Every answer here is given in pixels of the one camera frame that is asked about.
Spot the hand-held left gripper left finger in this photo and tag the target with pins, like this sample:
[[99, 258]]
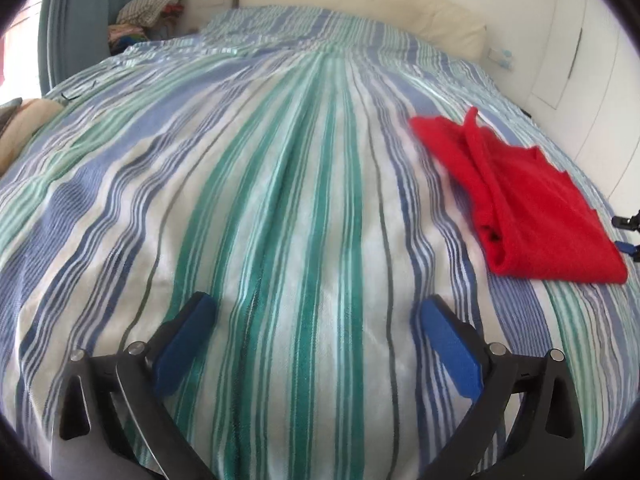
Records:
[[182, 345]]

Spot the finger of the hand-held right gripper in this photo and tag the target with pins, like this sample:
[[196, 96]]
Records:
[[631, 221], [629, 248]]

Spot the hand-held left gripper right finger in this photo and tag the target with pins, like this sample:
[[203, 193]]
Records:
[[450, 345]]

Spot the red sweater with white print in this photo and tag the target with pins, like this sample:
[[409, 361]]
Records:
[[525, 200]]

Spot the pile of clothes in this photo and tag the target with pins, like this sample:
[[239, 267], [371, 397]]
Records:
[[150, 7]]

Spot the white wardrobe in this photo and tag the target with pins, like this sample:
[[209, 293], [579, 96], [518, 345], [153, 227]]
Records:
[[600, 85]]

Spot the blue green striped bed sheet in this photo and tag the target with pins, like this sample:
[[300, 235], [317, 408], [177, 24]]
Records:
[[300, 185]]

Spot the beige cloth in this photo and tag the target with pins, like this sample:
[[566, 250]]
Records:
[[25, 125]]

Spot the cream padded headboard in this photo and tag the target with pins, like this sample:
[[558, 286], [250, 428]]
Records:
[[375, 0]]

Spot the blue curtain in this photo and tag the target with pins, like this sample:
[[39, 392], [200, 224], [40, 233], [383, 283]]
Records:
[[80, 20]]

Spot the wall switch panel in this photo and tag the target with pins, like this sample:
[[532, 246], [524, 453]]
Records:
[[501, 57]]

